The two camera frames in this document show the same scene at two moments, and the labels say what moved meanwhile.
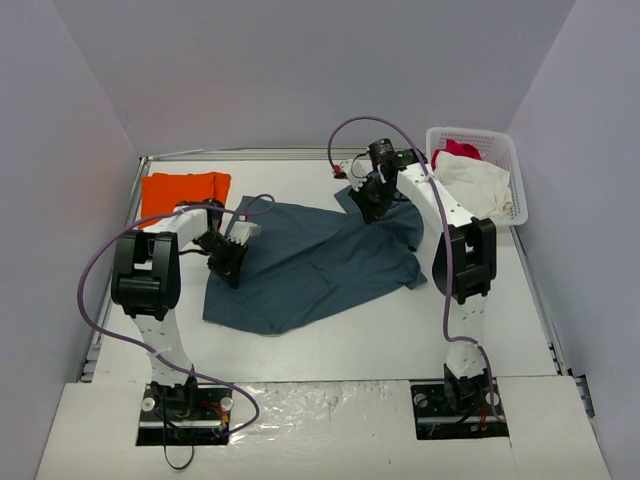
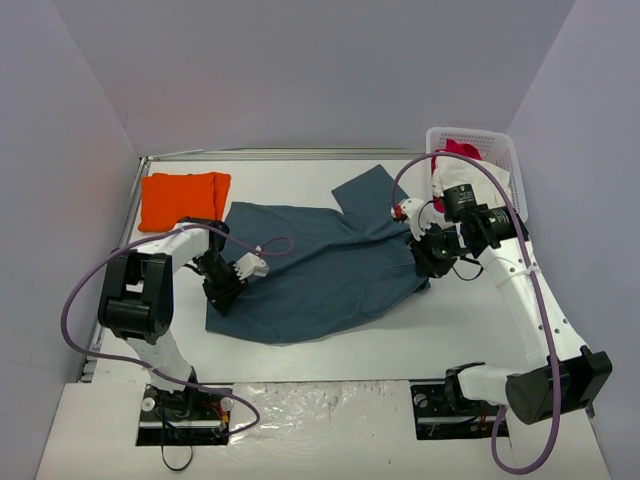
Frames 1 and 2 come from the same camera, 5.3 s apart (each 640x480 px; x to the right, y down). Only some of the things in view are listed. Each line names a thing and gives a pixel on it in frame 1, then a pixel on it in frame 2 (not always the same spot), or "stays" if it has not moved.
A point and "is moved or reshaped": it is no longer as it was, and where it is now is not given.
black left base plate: (185, 415) stays
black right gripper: (373, 197) → (426, 259)
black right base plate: (458, 408) stays
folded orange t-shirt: (160, 192) stays
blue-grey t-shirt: (305, 266) is moved or reshaped
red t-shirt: (456, 149) stays
